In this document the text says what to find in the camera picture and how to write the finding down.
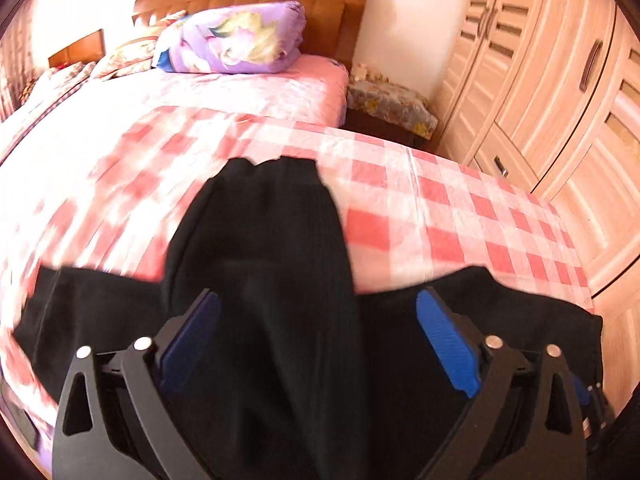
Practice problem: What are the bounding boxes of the small pale ornaments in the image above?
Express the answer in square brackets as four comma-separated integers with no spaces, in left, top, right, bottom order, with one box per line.
[350,62,392,82]

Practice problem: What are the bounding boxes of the small wooden headboard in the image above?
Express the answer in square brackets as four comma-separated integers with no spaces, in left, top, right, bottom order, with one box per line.
[48,29,107,68]

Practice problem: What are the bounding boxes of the light wooden wardrobe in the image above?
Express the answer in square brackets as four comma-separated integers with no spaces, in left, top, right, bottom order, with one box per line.
[432,0,640,411]

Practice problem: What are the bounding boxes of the floral bedding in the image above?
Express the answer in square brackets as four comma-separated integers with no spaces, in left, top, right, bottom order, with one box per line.
[0,60,96,121]

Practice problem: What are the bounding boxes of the orange patterned pillow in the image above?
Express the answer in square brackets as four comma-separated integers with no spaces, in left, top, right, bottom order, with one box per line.
[92,10,188,81]

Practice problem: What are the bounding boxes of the pink checkered sheet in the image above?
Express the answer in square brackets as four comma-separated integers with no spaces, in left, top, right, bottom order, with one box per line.
[0,105,596,461]

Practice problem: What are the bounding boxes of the purple folded quilt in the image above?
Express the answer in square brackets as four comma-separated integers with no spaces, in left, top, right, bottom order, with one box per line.
[151,1,307,75]

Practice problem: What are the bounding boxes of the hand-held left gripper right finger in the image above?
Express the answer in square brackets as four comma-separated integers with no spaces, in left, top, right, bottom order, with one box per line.
[415,287,588,480]

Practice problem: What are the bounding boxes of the black pants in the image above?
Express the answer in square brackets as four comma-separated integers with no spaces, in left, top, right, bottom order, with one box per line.
[12,156,606,480]

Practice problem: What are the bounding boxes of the dark wooden nightstand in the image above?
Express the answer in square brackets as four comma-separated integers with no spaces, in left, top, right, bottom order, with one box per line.
[345,109,426,150]

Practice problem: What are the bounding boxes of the pink bed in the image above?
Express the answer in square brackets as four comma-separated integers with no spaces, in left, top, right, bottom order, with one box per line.
[0,55,351,161]

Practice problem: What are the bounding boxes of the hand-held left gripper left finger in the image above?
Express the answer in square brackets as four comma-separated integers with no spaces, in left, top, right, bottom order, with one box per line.
[52,287,223,480]

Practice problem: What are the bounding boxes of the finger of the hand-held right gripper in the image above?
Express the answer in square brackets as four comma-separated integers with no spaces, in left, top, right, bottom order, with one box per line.
[571,375,616,441]

